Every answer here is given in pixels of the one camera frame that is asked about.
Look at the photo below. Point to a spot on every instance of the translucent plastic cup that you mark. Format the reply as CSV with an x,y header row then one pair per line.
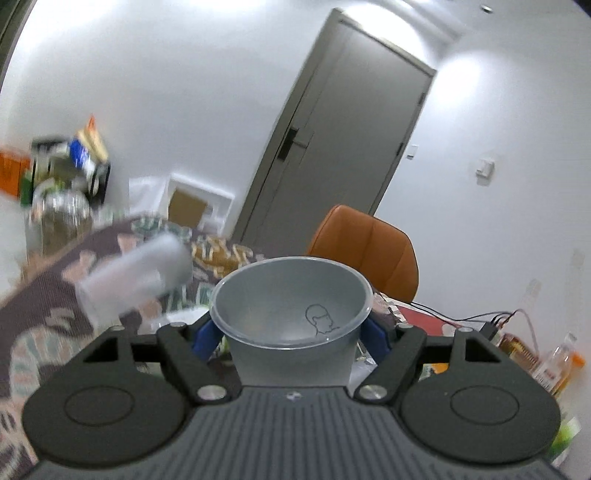
x,y
138,274

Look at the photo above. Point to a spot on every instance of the orange box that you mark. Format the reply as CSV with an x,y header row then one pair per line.
x,y
13,171

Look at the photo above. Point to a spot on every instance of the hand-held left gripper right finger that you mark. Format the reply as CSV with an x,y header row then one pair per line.
x,y
375,336

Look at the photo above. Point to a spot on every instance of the white wall switch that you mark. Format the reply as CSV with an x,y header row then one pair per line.
x,y
485,167

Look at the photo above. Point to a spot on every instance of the black rack with packets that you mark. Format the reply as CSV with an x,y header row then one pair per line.
x,y
87,159

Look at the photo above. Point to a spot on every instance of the patterned tablecloth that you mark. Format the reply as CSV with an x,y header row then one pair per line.
x,y
41,304

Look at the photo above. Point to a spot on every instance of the small white wall plate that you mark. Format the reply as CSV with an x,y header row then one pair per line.
x,y
413,151

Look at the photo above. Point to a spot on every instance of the glass jar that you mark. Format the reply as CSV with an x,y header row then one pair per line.
x,y
62,217

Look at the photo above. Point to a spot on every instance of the grey door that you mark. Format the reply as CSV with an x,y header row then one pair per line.
x,y
341,120

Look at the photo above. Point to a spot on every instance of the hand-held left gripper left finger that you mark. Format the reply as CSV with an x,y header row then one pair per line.
x,y
206,340

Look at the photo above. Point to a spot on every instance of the grey plastic cup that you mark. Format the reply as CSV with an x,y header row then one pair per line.
x,y
286,314

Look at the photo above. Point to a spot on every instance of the orange leather chair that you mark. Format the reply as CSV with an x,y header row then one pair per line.
x,y
369,249

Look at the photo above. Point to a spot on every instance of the clear bottle orange label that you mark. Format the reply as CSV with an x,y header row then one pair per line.
x,y
556,369

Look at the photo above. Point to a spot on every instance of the red paper sheet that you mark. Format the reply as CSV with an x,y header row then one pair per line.
x,y
422,321

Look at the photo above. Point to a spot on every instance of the white picture frame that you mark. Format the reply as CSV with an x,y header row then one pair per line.
x,y
194,203

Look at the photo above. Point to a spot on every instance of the green packet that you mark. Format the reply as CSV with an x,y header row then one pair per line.
x,y
564,438

